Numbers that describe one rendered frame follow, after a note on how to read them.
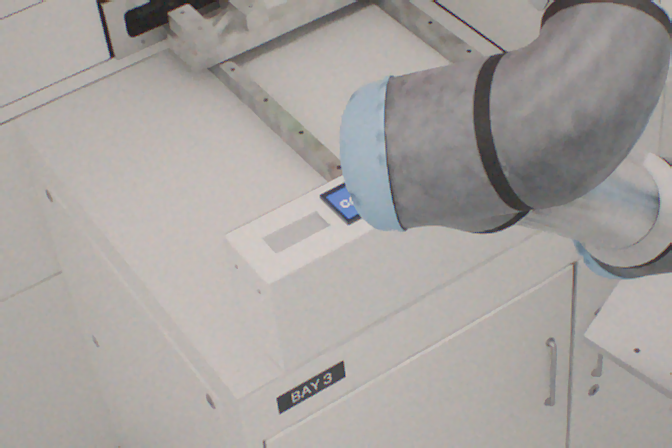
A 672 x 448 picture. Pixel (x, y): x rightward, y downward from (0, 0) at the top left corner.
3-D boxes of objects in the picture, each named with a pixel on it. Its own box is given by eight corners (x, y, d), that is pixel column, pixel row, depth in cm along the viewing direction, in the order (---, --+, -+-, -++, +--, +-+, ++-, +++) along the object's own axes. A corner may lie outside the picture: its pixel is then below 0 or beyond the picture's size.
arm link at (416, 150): (754, 272, 135) (493, 199, 91) (618, 288, 144) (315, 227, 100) (744, 156, 137) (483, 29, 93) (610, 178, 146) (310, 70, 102)
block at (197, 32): (170, 29, 188) (166, 11, 186) (191, 20, 189) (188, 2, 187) (197, 55, 183) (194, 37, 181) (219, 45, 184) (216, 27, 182)
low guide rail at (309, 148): (188, 51, 194) (185, 34, 192) (201, 46, 194) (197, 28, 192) (388, 240, 161) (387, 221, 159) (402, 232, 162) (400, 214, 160)
